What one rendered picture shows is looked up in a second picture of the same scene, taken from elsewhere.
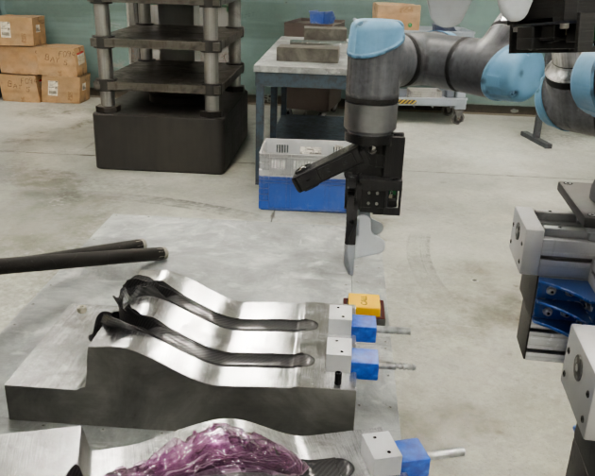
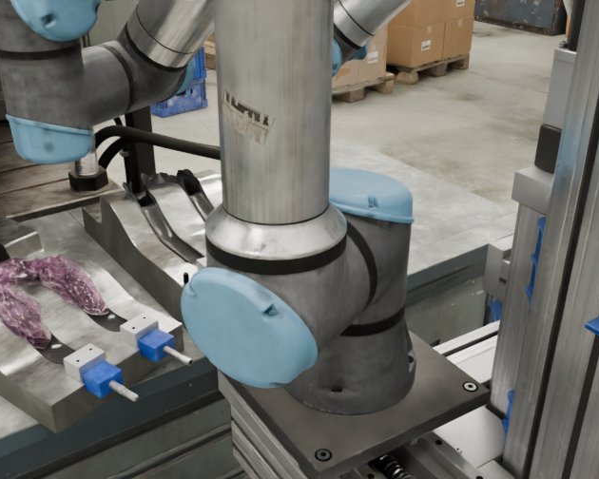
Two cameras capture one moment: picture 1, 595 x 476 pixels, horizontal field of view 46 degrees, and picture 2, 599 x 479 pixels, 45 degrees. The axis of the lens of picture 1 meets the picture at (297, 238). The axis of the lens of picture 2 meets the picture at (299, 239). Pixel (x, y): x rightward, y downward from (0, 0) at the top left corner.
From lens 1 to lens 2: 107 cm
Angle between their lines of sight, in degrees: 46
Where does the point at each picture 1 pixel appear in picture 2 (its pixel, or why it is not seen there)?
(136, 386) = (115, 234)
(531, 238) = (492, 254)
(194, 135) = not seen: outside the picture
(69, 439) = (22, 234)
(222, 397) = (141, 260)
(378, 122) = not seen: hidden behind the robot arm
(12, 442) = (6, 223)
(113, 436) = (104, 261)
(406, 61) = not seen: hidden behind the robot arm
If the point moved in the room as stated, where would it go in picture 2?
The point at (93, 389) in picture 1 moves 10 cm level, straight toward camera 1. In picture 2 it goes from (104, 226) to (67, 245)
